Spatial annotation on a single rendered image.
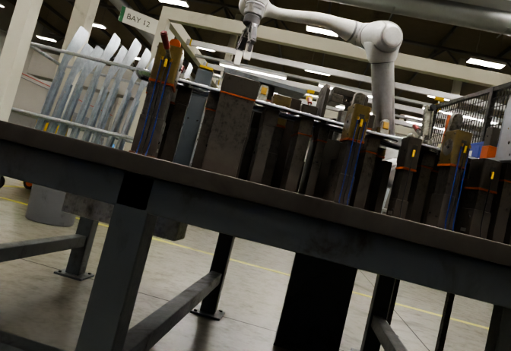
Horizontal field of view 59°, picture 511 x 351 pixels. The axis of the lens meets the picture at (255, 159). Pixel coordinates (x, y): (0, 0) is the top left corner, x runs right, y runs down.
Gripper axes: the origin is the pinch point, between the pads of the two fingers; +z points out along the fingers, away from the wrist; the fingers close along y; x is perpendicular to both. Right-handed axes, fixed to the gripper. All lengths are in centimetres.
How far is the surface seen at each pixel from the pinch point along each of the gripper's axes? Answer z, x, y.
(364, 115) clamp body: 22, 27, 64
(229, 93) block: 27, -16, 52
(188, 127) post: 35.3, -15.6, 0.0
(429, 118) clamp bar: 8, 75, 38
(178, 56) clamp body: 20, -34, 51
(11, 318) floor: 123, -62, 0
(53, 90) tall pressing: -8, -105, -437
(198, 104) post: 24.6, -13.7, 0.4
